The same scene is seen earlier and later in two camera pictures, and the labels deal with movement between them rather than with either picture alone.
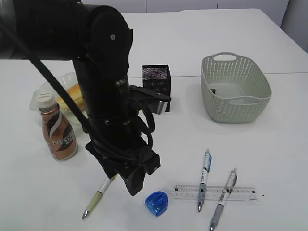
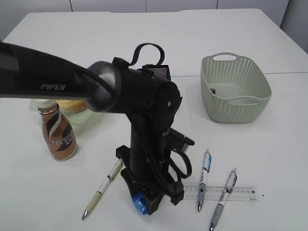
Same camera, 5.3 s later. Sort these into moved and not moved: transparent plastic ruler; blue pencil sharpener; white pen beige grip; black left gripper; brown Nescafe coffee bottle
Moved: blue pencil sharpener; black left gripper
Not moved: transparent plastic ruler; brown Nescafe coffee bottle; white pen beige grip
